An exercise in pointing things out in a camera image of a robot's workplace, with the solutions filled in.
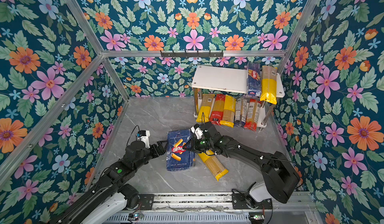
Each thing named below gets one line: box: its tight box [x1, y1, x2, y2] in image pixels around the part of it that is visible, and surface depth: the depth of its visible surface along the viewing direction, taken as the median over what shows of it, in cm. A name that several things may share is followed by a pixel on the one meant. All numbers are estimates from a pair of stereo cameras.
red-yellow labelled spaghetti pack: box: [244, 98, 261, 132], surface depth 98 cm
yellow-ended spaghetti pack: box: [260, 65, 278, 105], surface depth 78 cm
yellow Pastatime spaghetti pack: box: [198, 149, 229, 182], surface depth 84 cm
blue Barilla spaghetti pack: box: [246, 61, 262, 98], surface depth 78 cm
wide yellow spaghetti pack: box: [196, 93, 216, 123], surface depth 106 cm
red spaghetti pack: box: [209, 94, 225, 126], surface depth 104 cm
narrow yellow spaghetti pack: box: [219, 94, 236, 128], surface depth 101 cm
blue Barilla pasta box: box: [166, 129, 196, 171], surface depth 76 cm
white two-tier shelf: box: [191, 65, 285, 128], surface depth 83 cm
